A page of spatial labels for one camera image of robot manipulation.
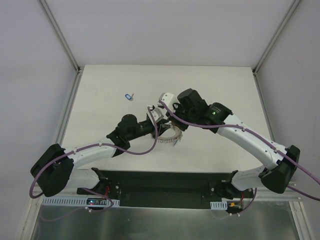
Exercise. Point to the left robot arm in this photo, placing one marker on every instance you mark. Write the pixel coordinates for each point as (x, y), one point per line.
(60, 168)

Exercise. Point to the metal disc with keyrings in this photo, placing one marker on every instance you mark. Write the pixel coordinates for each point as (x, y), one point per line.
(171, 136)

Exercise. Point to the aluminium frame rail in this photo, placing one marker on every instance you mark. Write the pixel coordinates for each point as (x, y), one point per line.
(60, 81)
(263, 71)

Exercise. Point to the blue tag key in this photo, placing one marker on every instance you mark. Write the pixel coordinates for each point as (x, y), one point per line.
(129, 96)

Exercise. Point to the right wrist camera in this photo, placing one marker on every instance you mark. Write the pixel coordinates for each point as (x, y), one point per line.
(168, 98)

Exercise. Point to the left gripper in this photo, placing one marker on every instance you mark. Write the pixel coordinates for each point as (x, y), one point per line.
(157, 128)

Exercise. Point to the right aluminium frame rail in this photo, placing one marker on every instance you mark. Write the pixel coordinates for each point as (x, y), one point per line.
(263, 71)

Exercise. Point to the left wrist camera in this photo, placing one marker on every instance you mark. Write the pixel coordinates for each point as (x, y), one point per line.
(154, 114)

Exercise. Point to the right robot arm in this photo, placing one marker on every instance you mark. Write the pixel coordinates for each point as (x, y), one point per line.
(278, 161)

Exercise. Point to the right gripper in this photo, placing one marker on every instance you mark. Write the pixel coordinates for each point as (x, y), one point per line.
(176, 122)

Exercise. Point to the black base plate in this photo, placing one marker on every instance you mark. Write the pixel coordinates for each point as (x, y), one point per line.
(181, 190)

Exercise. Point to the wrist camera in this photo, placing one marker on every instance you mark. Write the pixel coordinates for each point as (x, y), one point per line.
(168, 98)
(154, 114)

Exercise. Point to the left aluminium frame rail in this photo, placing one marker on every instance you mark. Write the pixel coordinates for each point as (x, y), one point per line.
(60, 81)

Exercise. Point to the right white cable duct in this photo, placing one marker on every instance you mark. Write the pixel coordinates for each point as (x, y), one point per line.
(219, 205)

